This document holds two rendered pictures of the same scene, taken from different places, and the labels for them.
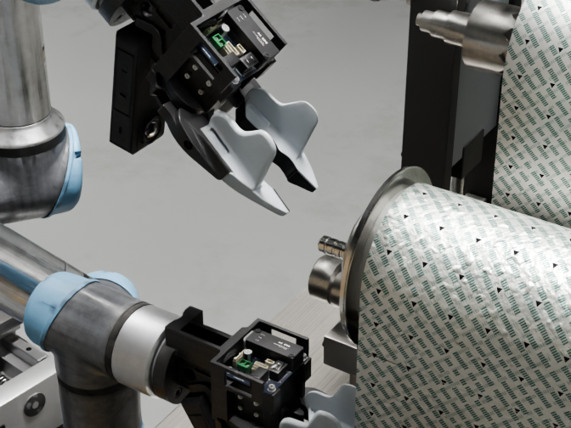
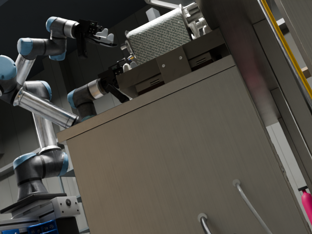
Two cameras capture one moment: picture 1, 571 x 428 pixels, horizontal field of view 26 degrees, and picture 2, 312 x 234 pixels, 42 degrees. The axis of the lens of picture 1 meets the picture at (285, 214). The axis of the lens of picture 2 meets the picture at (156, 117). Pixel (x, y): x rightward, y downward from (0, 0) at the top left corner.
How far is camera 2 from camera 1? 162 cm
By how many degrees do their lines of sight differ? 53
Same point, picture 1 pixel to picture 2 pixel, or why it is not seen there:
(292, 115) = (109, 37)
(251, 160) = (104, 34)
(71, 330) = (78, 89)
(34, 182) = (56, 157)
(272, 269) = not seen: outside the picture
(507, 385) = (158, 32)
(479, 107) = not seen: hidden behind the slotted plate
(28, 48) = (50, 126)
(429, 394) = (147, 46)
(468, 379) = (152, 37)
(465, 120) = not seen: hidden behind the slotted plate
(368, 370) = (136, 51)
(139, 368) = (94, 83)
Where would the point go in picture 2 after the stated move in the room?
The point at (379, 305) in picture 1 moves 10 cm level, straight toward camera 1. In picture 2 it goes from (133, 38) to (134, 24)
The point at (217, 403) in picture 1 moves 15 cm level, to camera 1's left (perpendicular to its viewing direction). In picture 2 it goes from (112, 75) to (75, 82)
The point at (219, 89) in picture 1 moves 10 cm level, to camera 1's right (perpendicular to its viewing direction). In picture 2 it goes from (95, 26) to (117, 22)
